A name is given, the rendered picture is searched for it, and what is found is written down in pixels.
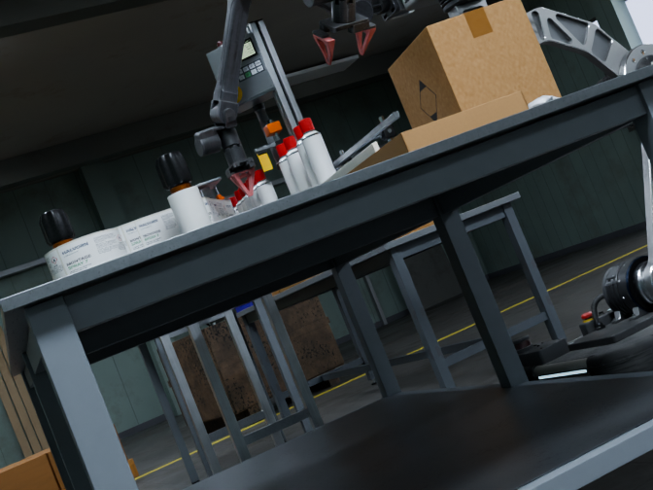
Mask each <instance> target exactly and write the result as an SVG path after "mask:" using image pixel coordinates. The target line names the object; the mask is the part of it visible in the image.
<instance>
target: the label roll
mask: <svg viewBox="0 0 653 490"><path fill-rule="evenodd" d="M126 254H128V253H127V251H126V248H125V246H124V243H123V241H122V238H121V236H120V232H119V229H118V228H109V229H105V230H101V231H97V232H95V233H91V234H88V235H85V236H82V237H80V238H77V239H74V240H72V241H69V242H67V243H65V244H63V245H60V246H58V247H56V248H54V249H52V250H51V251H49V252H47V253H46V254H45V255H44V257H45V260H46V262H47V265H48V267H49V270H50V272H51V275H52V279H53V280H56V279H59V278H62V277H65V276H67V275H70V274H73V273H76V272H78V271H81V270H84V269H87V268H89V267H92V266H95V265H98V264H101V263H104V262H107V261H110V260H112V259H115V258H118V257H121V256H123V255H126Z"/></svg>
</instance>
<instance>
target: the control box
mask: <svg viewBox="0 0 653 490"><path fill-rule="evenodd" d="M250 37H251V38H252V41H253V43H254V46H255V48H256V50H257V53H258V54H257V55H255V56H253V57H250V58H248V59H246V60H244V61H242V62H241V67H243V66H245V65H247V64H249V63H251V62H253V61H255V60H257V59H259V58H260V59H261V61H262V64H263V66H264V69H265V70H264V71H262V72H260V73H258V74H256V75H254V76H253V77H251V78H249V79H247V80H245V81H243V82H241V83H239V84H238V100H237V103H239V106H238V112H237V113H242V112H244V111H246V110H248V109H251V108H253V107H254V106H255V105H257V104H259V103H262V102H264V101H266V100H269V99H271V98H273V97H274V96H273V91H275V87H274V84H273V82H272V79H271V77H270V74H269V72H268V69H267V67H266V65H265V62H264V60H263V57H262V55H261V52H260V50H259V47H258V43H257V41H256V39H255V36H254V34H253V32H250V33H248V34H246V35H245V40H246V39H248V38H250ZM221 54H222V47H220V48H218V49H216V50H214V51H211V52H208V53H207V54H206V56H207V58H208V61H209V63H210V65H211V68H212V70H213V73H214V75H215V78H216V80H217V79H218V75H219V68H220V61H221Z"/></svg>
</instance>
